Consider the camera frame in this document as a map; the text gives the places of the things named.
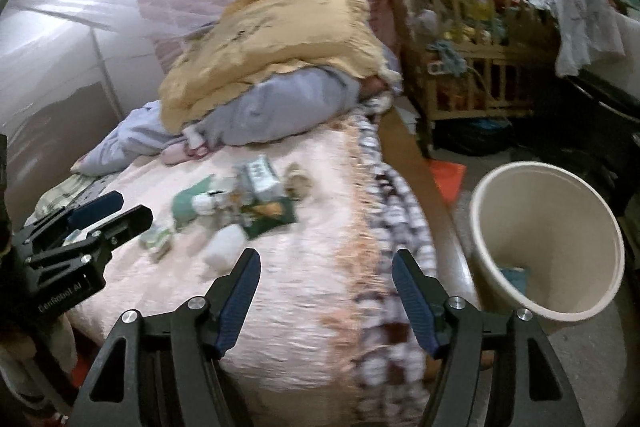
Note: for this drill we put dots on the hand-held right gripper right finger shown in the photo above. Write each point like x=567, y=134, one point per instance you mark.
x=412, y=302

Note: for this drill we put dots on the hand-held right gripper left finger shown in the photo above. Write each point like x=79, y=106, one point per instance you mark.
x=240, y=302

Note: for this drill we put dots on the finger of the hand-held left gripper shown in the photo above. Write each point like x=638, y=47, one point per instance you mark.
x=125, y=222
x=95, y=207

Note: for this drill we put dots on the small green white wrapper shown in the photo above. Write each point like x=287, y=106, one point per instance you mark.
x=156, y=242

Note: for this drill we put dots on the white rounded object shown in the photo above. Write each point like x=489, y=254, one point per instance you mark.
x=223, y=247

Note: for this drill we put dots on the teal fuzzy sock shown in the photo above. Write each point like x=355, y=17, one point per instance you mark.
x=186, y=204

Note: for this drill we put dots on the white knotted cloth black band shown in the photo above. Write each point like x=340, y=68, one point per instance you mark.
x=209, y=202

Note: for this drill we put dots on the green snack packet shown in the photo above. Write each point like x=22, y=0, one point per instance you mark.
x=270, y=217

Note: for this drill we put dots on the green and white carton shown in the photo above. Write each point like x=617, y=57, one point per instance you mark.
x=260, y=179

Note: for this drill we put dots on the cream plastic bin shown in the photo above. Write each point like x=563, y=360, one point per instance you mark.
x=575, y=227

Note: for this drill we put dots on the green plaid cloth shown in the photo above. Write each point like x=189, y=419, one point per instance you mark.
x=70, y=194

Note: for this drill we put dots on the pink textured bedspread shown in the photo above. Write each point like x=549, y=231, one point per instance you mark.
x=300, y=307

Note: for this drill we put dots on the light blue blanket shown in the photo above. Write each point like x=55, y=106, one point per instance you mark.
x=130, y=137

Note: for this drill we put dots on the small pink socks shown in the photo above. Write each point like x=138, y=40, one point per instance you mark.
x=187, y=152

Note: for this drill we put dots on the blue item in bin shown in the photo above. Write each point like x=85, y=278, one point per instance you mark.
x=514, y=279

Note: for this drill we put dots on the orange floor mat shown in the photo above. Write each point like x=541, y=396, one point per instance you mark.
x=447, y=182

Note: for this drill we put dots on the beige crumpled paper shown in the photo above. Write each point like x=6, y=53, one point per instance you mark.
x=299, y=182

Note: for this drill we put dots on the dark bag under crib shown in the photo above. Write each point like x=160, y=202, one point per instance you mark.
x=480, y=137

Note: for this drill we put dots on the grey-blue blanket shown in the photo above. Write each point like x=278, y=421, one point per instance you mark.
x=280, y=107

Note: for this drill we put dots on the yellow frilled pillow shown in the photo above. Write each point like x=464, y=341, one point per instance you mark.
x=280, y=42

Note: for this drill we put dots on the wooden baby crib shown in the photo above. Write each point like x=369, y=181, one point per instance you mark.
x=480, y=72

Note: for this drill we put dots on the white plastic bag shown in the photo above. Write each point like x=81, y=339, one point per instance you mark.
x=575, y=2

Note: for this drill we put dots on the brown wooden bed frame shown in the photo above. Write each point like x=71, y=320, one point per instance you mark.
x=450, y=227

